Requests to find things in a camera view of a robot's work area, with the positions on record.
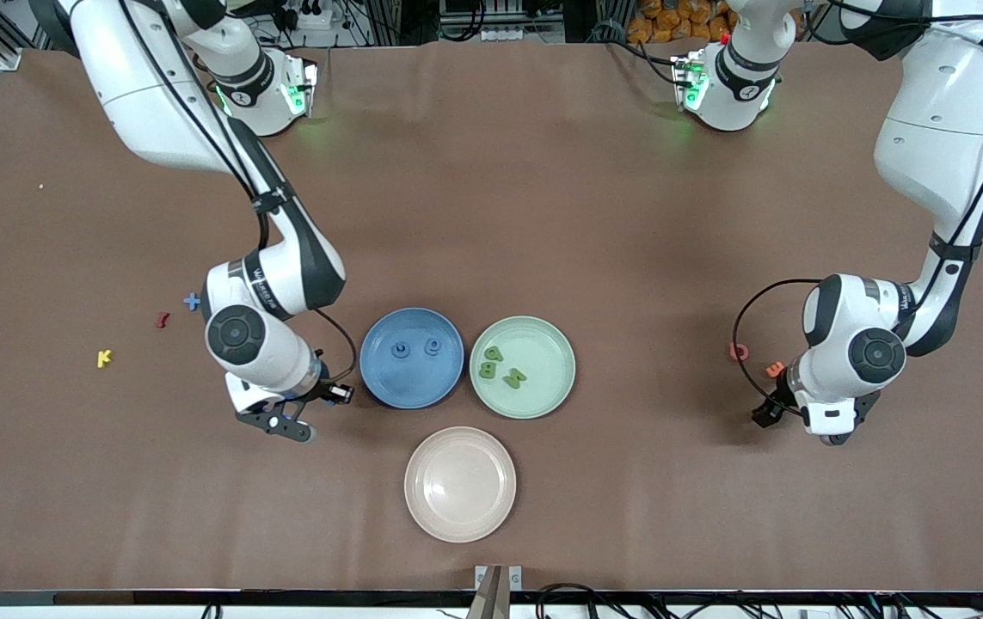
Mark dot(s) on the blue foam letter a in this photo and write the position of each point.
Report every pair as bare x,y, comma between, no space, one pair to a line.
432,346

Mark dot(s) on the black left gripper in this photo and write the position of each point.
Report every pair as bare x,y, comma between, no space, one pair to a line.
778,401

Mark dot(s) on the pile of orange objects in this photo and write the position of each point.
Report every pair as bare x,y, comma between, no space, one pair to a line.
672,21

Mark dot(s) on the blue foam plus sign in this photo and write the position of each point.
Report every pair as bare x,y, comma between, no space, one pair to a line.
191,301

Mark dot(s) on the black table edge rail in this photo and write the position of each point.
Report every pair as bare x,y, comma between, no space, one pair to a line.
199,597

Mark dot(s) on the yellow foam letter K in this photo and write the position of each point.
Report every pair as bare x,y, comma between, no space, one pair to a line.
104,358

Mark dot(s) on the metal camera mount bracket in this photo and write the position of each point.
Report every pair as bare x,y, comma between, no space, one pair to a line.
498,589

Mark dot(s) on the brown table cover sheet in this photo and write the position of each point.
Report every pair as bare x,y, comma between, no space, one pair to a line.
491,172

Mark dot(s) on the blue round plate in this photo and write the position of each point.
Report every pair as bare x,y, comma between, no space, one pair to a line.
412,383

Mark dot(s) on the orange foam letter E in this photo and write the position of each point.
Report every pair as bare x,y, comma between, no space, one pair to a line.
773,370

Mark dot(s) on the green foam letter N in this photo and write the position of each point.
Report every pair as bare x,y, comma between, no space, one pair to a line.
514,376

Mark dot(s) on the pink foam letter Q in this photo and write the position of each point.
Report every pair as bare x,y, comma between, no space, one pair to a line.
740,352

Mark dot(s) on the blue foam letter G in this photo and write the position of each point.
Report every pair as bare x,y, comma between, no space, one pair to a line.
402,349

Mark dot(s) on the green foam letter B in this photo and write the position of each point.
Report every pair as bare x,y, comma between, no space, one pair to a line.
488,370

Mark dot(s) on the green foam letter P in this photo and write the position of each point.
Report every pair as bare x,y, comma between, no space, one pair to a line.
494,353

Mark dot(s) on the white power strip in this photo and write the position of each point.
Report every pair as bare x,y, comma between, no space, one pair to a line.
315,13

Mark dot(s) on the beige round plate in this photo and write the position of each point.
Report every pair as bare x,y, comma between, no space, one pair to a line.
460,484

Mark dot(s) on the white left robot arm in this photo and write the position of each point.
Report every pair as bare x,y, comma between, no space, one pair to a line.
938,129

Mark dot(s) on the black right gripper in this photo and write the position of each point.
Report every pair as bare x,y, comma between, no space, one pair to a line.
322,389

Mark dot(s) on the light green round plate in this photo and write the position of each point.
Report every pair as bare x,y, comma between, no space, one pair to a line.
543,352

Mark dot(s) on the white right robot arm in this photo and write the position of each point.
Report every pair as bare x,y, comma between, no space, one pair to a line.
138,94

